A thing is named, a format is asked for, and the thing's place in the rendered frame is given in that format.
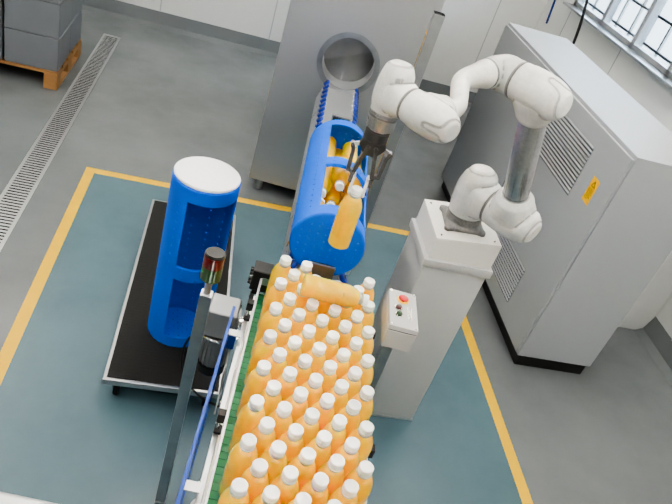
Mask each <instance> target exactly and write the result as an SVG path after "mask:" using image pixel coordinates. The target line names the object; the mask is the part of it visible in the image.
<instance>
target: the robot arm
mask: <svg viewBox="0 0 672 504"><path fill-rule="evenodd" d="M414 81H415V71H414V67H413V66H412V65H411V64H409V63H407V62H405V61H402V60H399V59H394V60H391V61H388V62H387V63H386V64H385V66H384V67H383V69H382V71H381V73H380V75H379V77H378V79H377V81H376V84H375V87H374V90H373V94H372V103H371V107H370V109H369V113H368V117H367V120H366V125H367V126H366V129H365V132H364V135H363V137H362V138H361V139H360V141H355V140H351V151H350V155H349V159H348V162H347V166H346V171H349V172H350V174H349V177H348V182H349V183H350V184H349V187H348V190H347V194H349V193H350V191H351V188H352V185H353V183H354V180H355V178H356V170H357V169H358V167H359V165H360V164H361V162H362V160H363V159H364V158H365V156H370V157H373V158H372V165H371V172H370V175H368V176H367V179H366V182H365V185H364V188H363V192H362V194H361V198H364V195H365V192H366V189H367V188H370V187H371V185H372V182H373V180H379V179H380V177H381V175H382V173H383V170H384V168H385V166H386V164H387V161H388V160H389V159H390V158H391V157H392V151H388V150H387V149H386V143H387V141H388V138H389V135H390V134H391V133H392V132H393V131H394V128H395V126H396V123H397V121H398V119H399V120H401V121H402V122H403V123H404V124H405V125H406V126H407V127H409V128H410V129H411V130H413V131H414V132H415V133H417V134H419V135H420V136H422V137H424V138H425V139H427V140H429V141H432V142H435V143H442V144H444V143H448V142H450V141H452V140H453V139H455V138H456V136H457V135H458V133H459V131H460V127H461V122H460V119H459V117H461V116H462V115H463V114H464V112H465V111H466V109H467V105H468V98H469V89H470V88H479V89H493V91H495V92H498V93H500V94H502V95H503V96H505V97H507V98H509V99H510V100H512V101H513V107H514V111H515V116H516V118H517V125H516V130H515V135H514V140H513V145H512V149H511V154H510V159H509V164H508V169H507V174H506V179H505V184H504V187H501V186H500V184H499V183H498V181H499V179H498V176H497V174H496V172H495V171H494V170H493V169H492V168H491V167H489V166H487V165H483V164H474V165H472V166H471V167H470V168H468V169H466V170H465V171H464V173H463V174H462V175H461V176H460V178H459V180H458V181H457V184H456V186H455V188H454V191H453V193H452V196H451V200H450V203H449V206H446V205H440V208H439V209H440V211H441V212H442V216H443V221H444V229H445V230H446V231H455V232H461V233H466V234H472V235H477V236H480V237H485V235H486V232H485V231H484V229H483V227H482V223H481V222H484V223H485V224H486V225H487V226H488V227H490V228H491V229H492V230H494V231H495V232H497V233H498V234H500V235H501V236H503V237H505V238H506V239H509V240H511V241H514V242H518V243H524V242H530V241H531V240H532V239H533V238H534V237H535V236H536V235H537V234H538V233H539V231H540V230H541V227H542V220H541V216H540V214H539V213H538V212H537V211H536V205H535V198H534V195H533V194H532V193H531V191H530V190H531V186H532V182H533V178H534V174H535V170H536V166H537V162H538V158H539V155H540V151H541V147H542V143H543V139H544V135H545V131H546V127H547V125H548V124H549V123H550V122H551V121H557V120H559V119H561V118H562V117H564V116H565V115H566V114H567V113H568V111H569V110H570V108H571V106H572V103H573V94H572V91H571V90H570V88H569V87H568V86H567V85H566V83H565V82H564V81H562V80H561V79H560V78H559V77H557V76H556V75H554V74H552V73H551V72H549V71H547V70H545V69H543V68H541V67H539V66H536V65H533V64H531V63H529V62H526V61H524V60H522V59H520V58H519V57H517V56H514V55H510V54H502V55H494V56H489V57H487V58H484V59H481V60H479V61H477V62H476V63H474V64H472V65H470V66H467V67H465V68H463V69H461V70H459V71H458V72H457V73H456V74H455V75H454V76H453V78H452V81H451V87H450V97H448V96H446V95H440V94H435V93H431V92H429V93H426V92H424V91H422V90H420V89H419V88H418V87H417V86H416V84H414ZM358 145H360V147H361V150H362V151H361V154H360V155H359V157H358V159H357V160H356V162H355V164H354V165H353V167H351V164H352V160H353V157H354V153H355V148H357V147H358ZM383 152H384V158H383V160H382V162H381V165H380V167H379V169H378V171H377V174H374V173H375V167H376V160H377V156H379V155H380V154H382V153H383Z"/></svg>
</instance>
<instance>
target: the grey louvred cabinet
mask: <svg viewBox="0 0 672 504"><path fill-rule="evenodd" d="M502 54H510V55H514V56H517V57H519V58H520V59H522V60H524V61H526V62H529V63H531V64H533V65H536V66H539V67H541V68H543V69H545V70H547V71H549V72H551V73H552V74H554V75H556V76H557V77H559V78H560V79H561V80H562V81H564V82H565V83H566V85H567V86H568V87H569V88H570V90H571V91H572V94H573V103H572V106H571V108H570V110H569V111H568V113H567V114H566V115H565V116H564V117H562V118H561V119H559V120H557V121H551V122H550V123H549V124H548V125H547V127H546V131H545V135H544V139H543V143H542V147H541V151H540V155H539V158H538V162H537V166H536V170H535V174H534V178H533V182H532V186H531V190H530V191H531V193H532V194H533V195H534V198H535V205H536V211H537V212H538V213H539V214H540V216H541V220H542V227H541V230H540V231H539V233H538V234H537V235H536V236H535V237H534V238H533V239H532V240H531V241H530V242H524V243H518V242H514V241H511V240H509V239H506V238H505V237H503V236H501V235H500V234H498V233H497V232H496V234H497V236H498V238H499V241H500V243H501V245H502V247H501V249H500V251H499V253H498V255H497V257H496V259H495V261H494V263H493V265H492V267H491V268H492V271H493V274H492V276H491V278H490V279H487V278H485V280H484V282H483V284H482V287H483V289H484V292H485V294H486V296H487V299H488V301H489V304H490V306H491V309H492V311H493V314H494V316H495V318H496V321H497V323H498V326H499V328H500V331H501V333H502V336H503V338H504V340H505V343H506V345H507V348H508V350H509V353H510V355H511V357H512V360H513V362H514V364H518V365H525V366H531V367H537V368H544V369H550V370H556V371H563V372H569V373H575V374H581V372H582V371H583V370H584V368H585V367H586V366H588V367H590V366H591V364H592V363H593V361H594V360H595V359H596V357H597V356H598V354H599V353H600V351H601V350H602V349H603V347H604V346H605V344H606V343H607V342H608V340H609V339H610V337H611V336H612V334H613V333H614V332H615V330H616V329H617V327H618V326H619V325H620V323H621V322H622V320H623V319H624V317H625V316H626V315H627V313H628V312H629V310H630V309H631V308H632V306H633V305H634V303H635V302H636V300H637V299H638V298H639V296H640V295H641V293H642V292H643V291H644V289H645V288H646V286H647V285H648V283H649V282H650V281H651V279H652V278H653V276H654V275H655V273H656V272H657V271H658V269H659V268H660V266H661V265H662V264H663V262H664V261H665V259H666V258H667V256H668V255H669V254H670V252H671V251H672V133H671V132H670V131H669V130H668V129H667V128H666V127H665V126H663V125H662V124H661V123H660V122H659V121H658V120H657V119H656V118H655V117H653V116H652V115H651V114H650V113H649V112H648V111H647V110H646V109H645V108H644V107H642V106H641V105H640V104H639V103H638V102H637V101H636V100H635V99H634V98H632V97H631V96H630V95H629V94H628V93H627V92H626V91H625V90H624V89H622V88H621V87H620V86H619V85H618V84H617V83H616V82H615V81H614V80H612V79H611V78H610V77H609V76H608V75H607V74H606V73H605V72H604V71H602V70H601V69H600V68H599V67H598V66H597V65H596V64H595V63H594V62H593V61H591V60H590V59H589V58H588V57H587V56H586V55H585V54H584V53H583V52H581V51H580V50H579V49H578V48H577V47H576V46H575V45H574V44H573V43H571V42H570V41H569V40H568V39H566V38H563V37H559V36H556V35H552V34H549V33H545V32H542V31H538V30H535V29H531V28H528V27H524V26H521V25H517V24H514V23H511V22H509V24H508V25H507V24H506V26H505V28H504V30H503V33H502V35H501V37H500V40H499V42H498V44H497V47H496V49H495V51H494V54H493V56H494V55H502ZM516 125H517V118H516V116H515V111H514V107H513V101H512V100H510V99H509V98H507V97H505V96H503V95H502V94H500V93H498V92H495V91H493V89H478V91H477V93H476V96H475V98H474V100H473V103H472V105H471V107H470V110H469V112H468V114H467V117H466V119H465V121H464V124H463V126H462V128H461V131H460V133H459V135H458V138H457V140H456V142H455V145H454V147H453V149H452V152H451V154H450V156H449V159H448V161H447V163H446V166H445V168H444V171H443V173H442V178H443V180H444V181H443V183H442V186H441V187H442V189H443V192H444V194H445V196H446V199H447V201H448V202H449V203H450V200H451V196H452V193H453V191H454V188H455V186H456V184H457V181H458V180H459V178H460V176H461V175H462V174H463V173H464V171H465V170H466V169H468V168H470V167H471V166H472V165H474V164H483V165H487V166H489V167H491V168H492V169H493V170H494V171H495V172H496V174H497V176H498V179H499V181H498V183H499V184H500V186H501V187H504V184H505V179H506V174H507V169H508V164H509V159H510V154H511V149H512V145H513V140H514V135H515V130H516Z"/></svg>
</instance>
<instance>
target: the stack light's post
mask: <svg viewBox="0 0 672 504"><path fill-rule="evenodd" d="M203 291H204V288H202V290H201V292H200V295H199V300H198V304H197V309H196V313H195V318H194V323H193V327H192V332H191V336H190V341H189V346H188V350H187V355H186V360H185V364H184V369H183V373H182V378H181V383H180V387H179V392H178V396H177V401H176V406H175V410H174V415H173V419H172V424H171V429H170V433H169V438H168V443H167V447H166V452H165V456H164V461H163V466H162V470H161V475H160V479H159V484H158V489H157V493H156V498H155V501H154V503H159V504H164V503H165V500H166V497H167V491H168V487H169V483H170V478H171V474H172V470H173V465H174V461H175V457H176V452H177V448H178V444H179V439H180V435H181V431H182V427H183V422H184V418H185V414H186V409H187V405H188V401H189V396H190V392H191V388H192V383H193V379H194V375H195V370H196V366H197V362H198V357H199V353H200V349H201V345H202V340H203V336H204V332H205V327H206V323H207V319H208V314H209V310H210V306H211V301H212V297H213V293H214V291H211V293H210V295H205V294H204V293H203Z"/></svg>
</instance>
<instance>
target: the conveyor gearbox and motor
mask: <svg viewBox="0 0 672 504"><path fill-rule="evenodd" d="M241 304H242V300H241V299H237V298H233V297H229V296H226V295H222V294H218V293H214V294H213V297H212V301H211V306H210V310H209V314H208V319H207V323H206V327H205V332H204V336H203V340H202V345H201V349H200V353H199V357H198V362H197V366H196V368H197V370H198V371H199V372H200V373H202V374H203V375H206V376H213V373H214V369H215V366H216V362H217V359H218V356H219V352H220V349H221V345H222V342H223V338H224V335H225V332H226V328H227V325H228V321H229V318H230V314H231V311H232V308H233V306H236V308H235V312H234V316H233V319H232V323H231V327H230V329H234V330H238V327H241V326H242V322H243V318H244V317H243V316H241V314H242V309H241V308H242V305H241ZM190 336H191V335H190ZM190 336H189V337H188V338H187V340H186V341H185V343H184V346H183V349H182V353H181V372H182V373H183V356H184V350H185V347H186V345H187V343H188V341H189V340H190ZM227 353H228V348H226V346H225V350H224V354H223V358H222V362H221V366H220V369H219V373H218V375H220V374H221V373H223V370H224V365H225V361H226V357H227ZM191 390H192V391H193V392H194V393H195V394H196V395H197V396H199V397H200V398H201V399H203V400H204V401H205V400H206V399H205V398H204V397H203V396H201V395H200V394H199V393H197V392H196V391H195V390H194V389H193V388H191Z"/></svg>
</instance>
